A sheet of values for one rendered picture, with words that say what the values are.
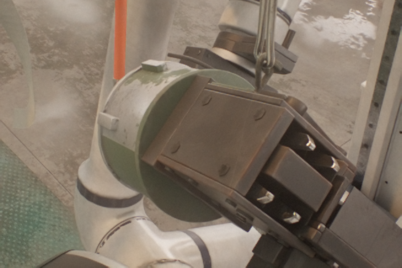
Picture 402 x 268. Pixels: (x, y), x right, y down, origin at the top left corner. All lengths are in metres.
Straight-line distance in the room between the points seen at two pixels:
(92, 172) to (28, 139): 1.78
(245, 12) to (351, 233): 0.37
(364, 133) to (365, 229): 0.98
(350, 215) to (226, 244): 0.61
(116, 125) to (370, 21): 3.12
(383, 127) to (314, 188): 0.97
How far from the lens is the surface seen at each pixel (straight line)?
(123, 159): 0.56
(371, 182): 1.52
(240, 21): 0.75
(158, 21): 0.84
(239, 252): 1.07
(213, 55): 0.73
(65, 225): 2.35
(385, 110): 1.38
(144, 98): 0.55
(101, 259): 0.64
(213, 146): 0.45
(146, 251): 0.95
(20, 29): 1.04
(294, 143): 0.44
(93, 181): 0.98
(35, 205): 2.45
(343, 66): 3.18
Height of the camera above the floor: 1.76
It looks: 40 degrees down
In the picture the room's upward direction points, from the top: straight up
